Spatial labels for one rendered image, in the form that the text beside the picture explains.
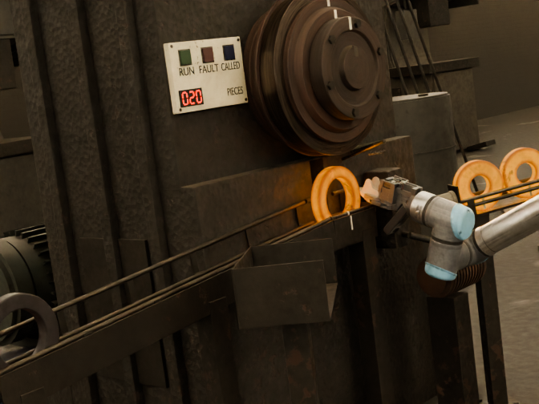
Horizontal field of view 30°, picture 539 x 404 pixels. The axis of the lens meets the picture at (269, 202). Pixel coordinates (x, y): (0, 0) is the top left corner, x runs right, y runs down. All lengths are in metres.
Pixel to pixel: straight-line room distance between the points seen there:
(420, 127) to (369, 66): 2.74
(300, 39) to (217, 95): 0.27
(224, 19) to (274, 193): 0.49
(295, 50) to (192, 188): 0.46
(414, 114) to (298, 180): 2.72
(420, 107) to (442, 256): 2.79
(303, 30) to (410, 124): 2.85
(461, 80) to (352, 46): 8.21
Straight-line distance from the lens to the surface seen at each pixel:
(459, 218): 2.76
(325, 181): 2.82
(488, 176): 3.16
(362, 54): 2.80
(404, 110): 5.51
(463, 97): 10.96
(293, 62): 2.69
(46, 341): 2.22
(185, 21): 2.66
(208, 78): 2.67
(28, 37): 3.00
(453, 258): 2.82
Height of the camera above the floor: 1.15
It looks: 8 degrees down
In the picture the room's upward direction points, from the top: 7 degrees counter-clockwise
